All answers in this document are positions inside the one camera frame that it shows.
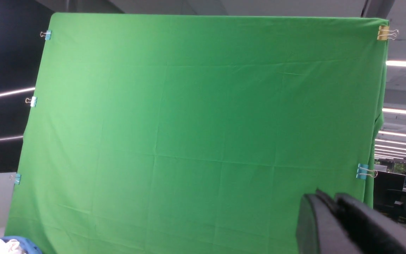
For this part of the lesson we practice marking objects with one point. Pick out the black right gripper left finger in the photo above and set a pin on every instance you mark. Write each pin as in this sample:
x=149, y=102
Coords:
x=319, y=230

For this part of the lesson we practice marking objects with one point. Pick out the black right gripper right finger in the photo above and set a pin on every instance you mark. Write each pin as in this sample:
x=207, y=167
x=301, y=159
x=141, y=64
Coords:
x=371, y=231

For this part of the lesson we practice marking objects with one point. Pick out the dark computer monitor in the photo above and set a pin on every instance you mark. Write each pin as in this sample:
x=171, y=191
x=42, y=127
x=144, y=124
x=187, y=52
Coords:
x=383, y=182

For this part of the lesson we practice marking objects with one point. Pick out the blue binder clip lower right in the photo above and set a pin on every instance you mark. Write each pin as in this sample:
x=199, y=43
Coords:
x=363, y=172

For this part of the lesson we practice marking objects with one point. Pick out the blue binder clip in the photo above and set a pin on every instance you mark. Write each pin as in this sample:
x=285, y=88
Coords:
x=31, y=101
x=46, y=35
x=16, y=178
x=363, y=172

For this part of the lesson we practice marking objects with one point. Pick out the green backdrop cloth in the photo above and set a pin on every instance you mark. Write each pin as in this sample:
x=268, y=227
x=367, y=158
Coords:
x=160, y=134

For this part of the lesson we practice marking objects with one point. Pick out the yellow binder clip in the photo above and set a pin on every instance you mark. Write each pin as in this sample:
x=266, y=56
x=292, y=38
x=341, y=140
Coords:
x=385, y=33

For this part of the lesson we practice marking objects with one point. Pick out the blue garment in pile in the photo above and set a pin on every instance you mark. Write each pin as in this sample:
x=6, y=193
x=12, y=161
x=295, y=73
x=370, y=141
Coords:
x=24, y=243

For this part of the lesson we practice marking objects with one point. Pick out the blue binder clip lower left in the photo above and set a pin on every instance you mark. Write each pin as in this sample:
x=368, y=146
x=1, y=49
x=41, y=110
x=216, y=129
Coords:
x=16, y=178

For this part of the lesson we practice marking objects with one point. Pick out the blue binder clip middle left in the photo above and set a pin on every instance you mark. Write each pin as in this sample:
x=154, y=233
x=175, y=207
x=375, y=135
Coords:
x=31, y=101

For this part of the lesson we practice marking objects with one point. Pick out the blue binder clip upper left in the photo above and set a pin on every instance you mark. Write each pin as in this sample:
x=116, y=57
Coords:
x=46, y=35

